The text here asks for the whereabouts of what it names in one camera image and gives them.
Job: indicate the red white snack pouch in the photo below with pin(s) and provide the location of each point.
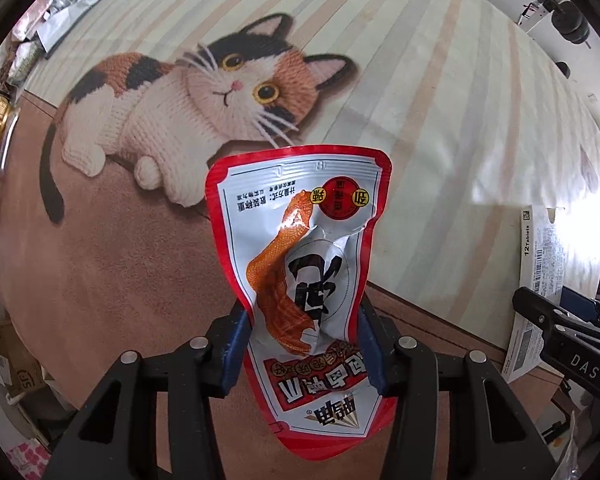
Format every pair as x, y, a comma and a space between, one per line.
293, 229

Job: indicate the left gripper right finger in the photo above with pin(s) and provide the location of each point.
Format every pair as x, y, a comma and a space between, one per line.
491, 434

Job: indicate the cat print table mat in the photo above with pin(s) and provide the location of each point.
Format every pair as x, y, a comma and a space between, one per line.
475, 116

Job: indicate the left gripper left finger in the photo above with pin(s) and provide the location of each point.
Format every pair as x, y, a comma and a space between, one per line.
150, 418

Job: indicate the long white tablet box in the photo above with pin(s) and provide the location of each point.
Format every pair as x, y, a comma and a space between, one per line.
542, 269

